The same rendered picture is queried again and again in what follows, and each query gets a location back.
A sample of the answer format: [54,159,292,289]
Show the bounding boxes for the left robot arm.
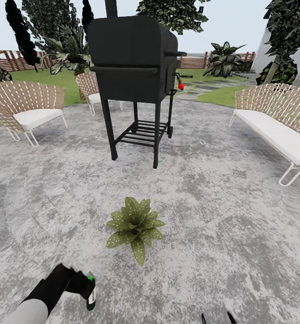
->
[2,263,103,324]

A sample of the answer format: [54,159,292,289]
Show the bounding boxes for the insectifuge atomizer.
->
[86,288,96,310]

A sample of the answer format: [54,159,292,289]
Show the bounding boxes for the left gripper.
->
[70,271,96,300]

